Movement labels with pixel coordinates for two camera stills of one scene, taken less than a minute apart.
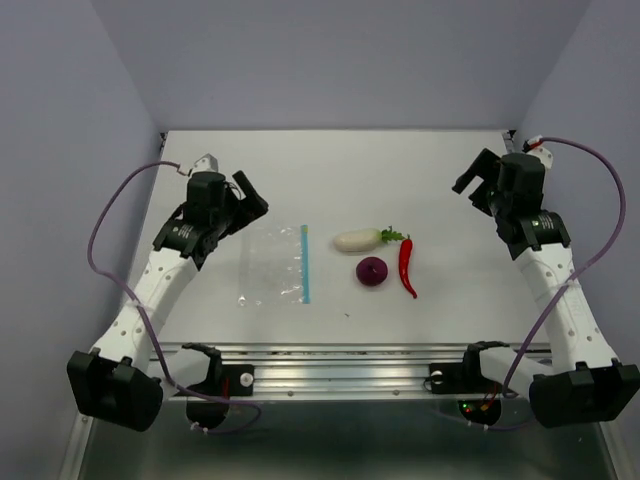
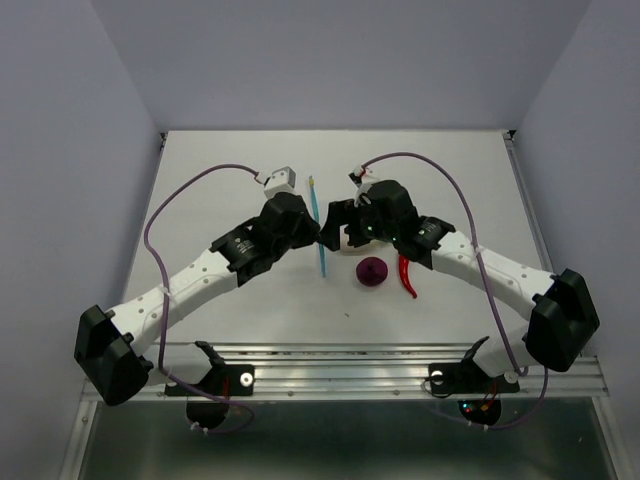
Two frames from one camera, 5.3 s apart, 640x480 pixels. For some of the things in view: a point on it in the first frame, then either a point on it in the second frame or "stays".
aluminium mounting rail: [342, 370] stays
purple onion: [371, 271] stays
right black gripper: [487, 168] -> [338, 215]
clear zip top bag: [274, 265] -> [317, 227]
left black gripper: [255, 207] -> [309, 236]
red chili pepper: [405, 253] stays
